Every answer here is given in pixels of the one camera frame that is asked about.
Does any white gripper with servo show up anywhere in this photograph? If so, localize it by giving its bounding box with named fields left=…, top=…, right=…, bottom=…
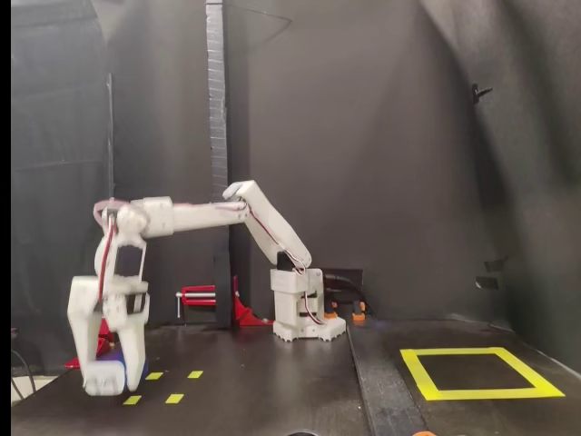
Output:
left=66, top=233, right=152, bottom=392

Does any thin black cable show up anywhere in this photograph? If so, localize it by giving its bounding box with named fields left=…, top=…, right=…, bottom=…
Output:
left=11, top=348, right=37, bottom=401

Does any yellow tape square outline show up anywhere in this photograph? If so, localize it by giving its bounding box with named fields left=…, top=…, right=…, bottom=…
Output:
left=399, top=347, right=566, bottom=401

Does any blue and white charger block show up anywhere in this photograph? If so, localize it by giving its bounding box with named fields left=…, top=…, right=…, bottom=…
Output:
left=83, top=349, right=150, bottom=397

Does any red clamp with silver screw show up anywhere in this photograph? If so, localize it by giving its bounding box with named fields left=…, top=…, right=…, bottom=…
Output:
left=175, top=284, right=217, bottom=319

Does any black flat strip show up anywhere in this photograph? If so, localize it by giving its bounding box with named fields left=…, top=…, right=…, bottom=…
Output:
left=347, top=317, right=430, bottom=436

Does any black backdrop cloth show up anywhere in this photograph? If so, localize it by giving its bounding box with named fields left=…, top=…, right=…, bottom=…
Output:
left=90, top=0, right=581, bottom=378

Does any black upright foam post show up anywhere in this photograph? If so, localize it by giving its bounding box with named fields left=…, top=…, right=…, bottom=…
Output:
left=204, top=0, right=235, bottom=329

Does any black clip on backdrop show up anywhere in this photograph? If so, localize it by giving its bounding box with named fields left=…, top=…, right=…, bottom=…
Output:
left=470, top=82, right=494, bottom=104

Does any black power cable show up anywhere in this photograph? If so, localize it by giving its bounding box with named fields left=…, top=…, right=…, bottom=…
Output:
left=322, top=268, right=378, bottom=319

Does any dark grey side curtain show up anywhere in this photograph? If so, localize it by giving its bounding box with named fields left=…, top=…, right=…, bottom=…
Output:
left=11, top=0, right=114, bottom=364

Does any red white black servo cable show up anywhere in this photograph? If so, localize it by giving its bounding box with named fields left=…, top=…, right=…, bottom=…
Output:
left=93, top=197, right=137, bottom=296

